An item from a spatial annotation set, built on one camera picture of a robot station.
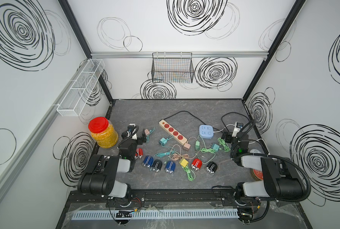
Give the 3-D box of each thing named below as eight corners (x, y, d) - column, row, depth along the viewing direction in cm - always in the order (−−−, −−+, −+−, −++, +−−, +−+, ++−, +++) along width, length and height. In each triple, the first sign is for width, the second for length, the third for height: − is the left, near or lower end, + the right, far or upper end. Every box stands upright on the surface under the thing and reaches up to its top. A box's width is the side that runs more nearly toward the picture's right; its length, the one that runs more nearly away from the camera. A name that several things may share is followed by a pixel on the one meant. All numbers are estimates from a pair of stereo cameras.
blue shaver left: (142, 167, 86) (142, 165, 84) (144, 157, 90) (143, 155, 88) (153, 167, 86) (152, 165, 84) (153, 157, 90) (153, 155, 88)
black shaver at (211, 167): (204, 168, 86) (205, 167, 83) (209, 161, 89) (210, 159, 86) (213, 175, 83) (214, 173, 81) (218, 167, 86) (219, 165, 84)
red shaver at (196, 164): (190, 167, 86) (190, 165, 84) (194, 158, 89) (194, 157, 87) (199, 172, 84) (200, 170, 82) (203, 163, 87) (203, 161, 85)
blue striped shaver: (164, 169, 85) (163, 168, 83) (168, 160, 88) (168, 159, 86) (172, 174, 83) (172, 173, 81) (177, 164, 87) (177, 163, 85)
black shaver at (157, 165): (151, 170, 84) (150, 168, 83) (154, 159, 88) (154, 158, 87) (159, 172, 83) (159, 171, 82) (163, 162, 87) (163, 160, 86)
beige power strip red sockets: (157, 124, 106) (157, 122, 104) (162, 120, 108) (162, 118, 107) (182, 146, 95) (183, 144, 93) (187, 141, 97) (188, 139, 95)
